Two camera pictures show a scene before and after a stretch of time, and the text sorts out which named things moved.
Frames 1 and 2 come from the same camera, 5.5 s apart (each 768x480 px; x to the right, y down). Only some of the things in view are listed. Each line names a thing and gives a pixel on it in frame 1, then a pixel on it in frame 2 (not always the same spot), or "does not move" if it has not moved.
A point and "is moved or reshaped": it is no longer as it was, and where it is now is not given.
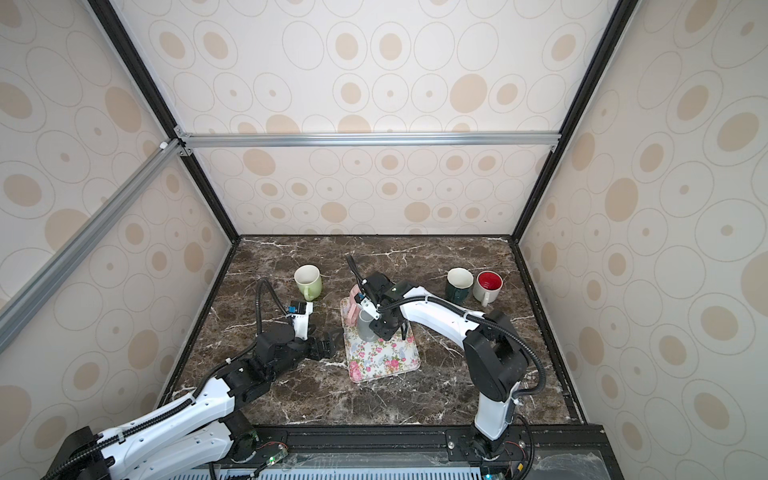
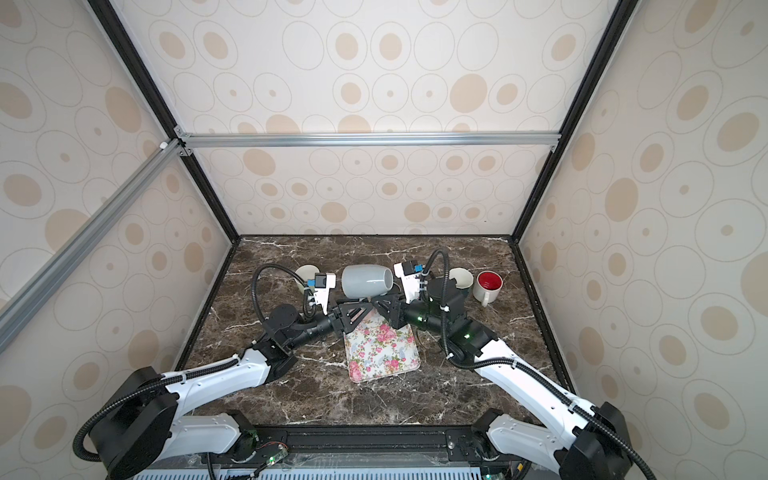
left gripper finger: (321, 350) -> (351, 313)
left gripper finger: (329, 337) -> (341, 301)
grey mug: (363, 326) is moved or reshaped
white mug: (487, 287) does not move
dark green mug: (458, 283) does not move
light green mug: (309, 281) does not move
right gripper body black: (381, 328) -> (418, 316)
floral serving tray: (370, 360) does not move
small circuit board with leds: (280, 455) does not move
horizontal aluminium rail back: (191, 143) does not move
